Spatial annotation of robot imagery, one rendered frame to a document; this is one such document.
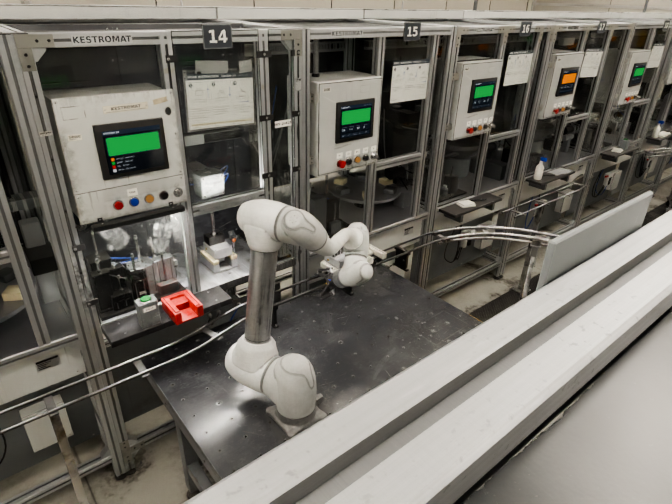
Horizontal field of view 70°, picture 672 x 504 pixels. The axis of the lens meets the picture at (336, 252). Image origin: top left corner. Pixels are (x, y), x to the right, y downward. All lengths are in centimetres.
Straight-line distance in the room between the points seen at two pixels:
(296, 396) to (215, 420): 37
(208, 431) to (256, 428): 18
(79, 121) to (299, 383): 120
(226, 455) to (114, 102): 133
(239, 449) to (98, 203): 106
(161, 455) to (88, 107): 179
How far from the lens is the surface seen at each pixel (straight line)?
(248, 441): 197
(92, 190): 202
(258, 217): 170
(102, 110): 196
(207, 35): 208
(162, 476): 282
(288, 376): 182
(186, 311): 223
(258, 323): 186
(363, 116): 257
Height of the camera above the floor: 216
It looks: 28 degrees down
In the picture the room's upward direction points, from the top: 2 degrees clockwise
